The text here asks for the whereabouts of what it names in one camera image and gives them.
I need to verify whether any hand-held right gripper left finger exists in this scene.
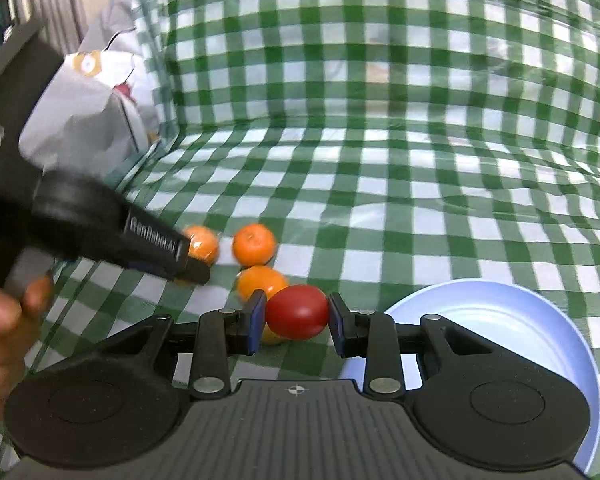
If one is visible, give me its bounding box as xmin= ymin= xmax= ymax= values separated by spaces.
xmin=97 ymin=290 xmax=267 ymax=397

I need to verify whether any grey printed cloth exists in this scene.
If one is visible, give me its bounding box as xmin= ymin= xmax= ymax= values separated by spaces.
xmin=19 ymin=0 xmax=181 ymax=196

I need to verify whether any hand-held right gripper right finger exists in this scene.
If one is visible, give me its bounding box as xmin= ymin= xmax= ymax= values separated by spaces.
xmin=327 ymin=291 xmax=487 ymax=397

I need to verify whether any light blue plate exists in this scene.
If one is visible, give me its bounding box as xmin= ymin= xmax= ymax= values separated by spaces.
xmin=339 ymin=277 xmax=600 ymax=479

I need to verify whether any person's left hand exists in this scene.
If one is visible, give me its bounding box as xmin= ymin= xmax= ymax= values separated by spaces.
xmin=0 ymin=271 xmax=56 ymax=429

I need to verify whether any red tomato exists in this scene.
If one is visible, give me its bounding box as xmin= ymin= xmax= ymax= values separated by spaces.
xmin=266 ymin=284 xmax=330 ymax=340

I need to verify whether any green checkered cloth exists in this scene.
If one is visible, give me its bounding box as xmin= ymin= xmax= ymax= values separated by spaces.
xmin=0 ymin=0 xmax=600 ymax=480

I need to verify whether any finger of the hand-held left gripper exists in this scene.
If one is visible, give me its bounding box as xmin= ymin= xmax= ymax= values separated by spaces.
xmin=122 ymin=206 xmax=212 ymax=287

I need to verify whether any orange tangerine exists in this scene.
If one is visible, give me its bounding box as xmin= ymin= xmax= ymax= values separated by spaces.
xmin=182 ymin=225 xmax=221 ymax=267
xmin=236 ymin=265 xmax=290 ymax=303
xmin=231 ymin=223 xmax=278 ymax=267

